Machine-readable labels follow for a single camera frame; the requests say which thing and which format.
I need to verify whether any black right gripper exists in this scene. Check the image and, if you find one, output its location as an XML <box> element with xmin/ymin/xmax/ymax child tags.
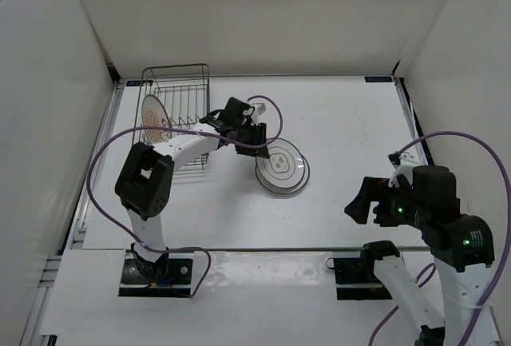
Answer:
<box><xmin>343</xmin><ymin>176</ymin><xmax>428</xmax><ymax>229</ymax></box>

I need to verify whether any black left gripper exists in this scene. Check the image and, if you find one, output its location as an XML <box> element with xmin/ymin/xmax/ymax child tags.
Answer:
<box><xmin>232</xmin><ymin>121</ymin><xmax>270</xmax><ymax>159</ymax></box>

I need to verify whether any white plate green flower outline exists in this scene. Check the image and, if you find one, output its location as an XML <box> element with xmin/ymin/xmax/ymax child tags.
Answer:
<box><xmin>255</xmin><ymin>157</ymin><xmax>311</xmax><ymax>197</ymax></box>

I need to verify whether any white plate orange sunburst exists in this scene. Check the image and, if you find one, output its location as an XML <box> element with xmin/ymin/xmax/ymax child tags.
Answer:
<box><xmin>141</xmin><ymin>94</ymin><xmax>172</xmax><ymax>144</ymax></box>

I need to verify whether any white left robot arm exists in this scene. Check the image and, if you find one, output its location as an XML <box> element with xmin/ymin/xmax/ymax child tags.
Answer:
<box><xmin>114</xmin><ymin>97</ymin><xmax>269</xmax><ymax>282</ymax></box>

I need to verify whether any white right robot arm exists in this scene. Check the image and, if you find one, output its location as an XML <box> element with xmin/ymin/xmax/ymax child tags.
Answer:
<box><xmin>344</xmin><ymin>165</ymin><xmax>495</xmax><ymax>345</ymax></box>

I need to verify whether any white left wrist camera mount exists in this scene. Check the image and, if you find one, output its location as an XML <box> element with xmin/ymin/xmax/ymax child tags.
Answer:
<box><xmin>250</xmin><ymin>102</ymin><xmax>267</xmax><ymax>119</ymax></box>

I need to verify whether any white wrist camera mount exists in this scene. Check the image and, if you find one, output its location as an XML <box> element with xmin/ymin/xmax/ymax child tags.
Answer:
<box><xmin>250</xmin><ymin>102</ymin><xmax>267</xmax><ymax>119</ymax></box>
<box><xmin>388</xmin><ymin>152</ymin><xmax>420</xmax><ymax>188</ymax></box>

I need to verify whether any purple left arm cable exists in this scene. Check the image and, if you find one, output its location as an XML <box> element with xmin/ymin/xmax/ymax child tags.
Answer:
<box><xmin>86</xmin><ymin>94</ymin><xmax>285</xmax><ymax>298</ymax></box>

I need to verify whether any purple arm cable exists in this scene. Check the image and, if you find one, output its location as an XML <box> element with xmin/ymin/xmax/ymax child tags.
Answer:
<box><xmin>86</xmin><ymin>94</ymin><xmax>285</xmax><ymax>298</ymax></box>
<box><xmin>370</xmin><ymin>131</ymin><xmax>511</xmax><ymax>346</ymax></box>

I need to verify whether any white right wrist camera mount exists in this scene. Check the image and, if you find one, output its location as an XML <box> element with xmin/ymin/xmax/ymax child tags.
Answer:
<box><xmin>388</xmin><ymin>152</ymin><xmax>420</xmax><ymax>188</ymax></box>

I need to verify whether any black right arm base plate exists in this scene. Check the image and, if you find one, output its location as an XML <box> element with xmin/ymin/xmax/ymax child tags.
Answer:
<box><xmin>325</xmin><ymin>257</ymin><xmax>392</xmax><ymax>301</ymax></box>

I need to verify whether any metal wire dish rack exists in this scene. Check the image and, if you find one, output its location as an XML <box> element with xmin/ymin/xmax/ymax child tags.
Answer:
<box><xmin>130</xmin><ymin>63</ymin><xmax>211</xmax><ymax>173</ymax></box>

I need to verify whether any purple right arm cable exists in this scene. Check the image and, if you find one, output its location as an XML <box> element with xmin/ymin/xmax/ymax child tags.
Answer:
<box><xmin>370</xmin><ymin>131</ymin><xmax>511</xmax><ymax>346</ymax></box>

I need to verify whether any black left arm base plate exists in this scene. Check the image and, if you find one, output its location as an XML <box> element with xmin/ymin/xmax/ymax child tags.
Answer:
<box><xmin>117</xmin><ymin>253</ymin><xmax>193</xmax><ymax>298</ymax></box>

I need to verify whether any metal rail front bar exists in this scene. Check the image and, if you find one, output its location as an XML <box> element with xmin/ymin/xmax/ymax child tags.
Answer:
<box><xmin>70</xmin><ymin>245</ymin><xmax>430</xmax><ymax>253</ymax></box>

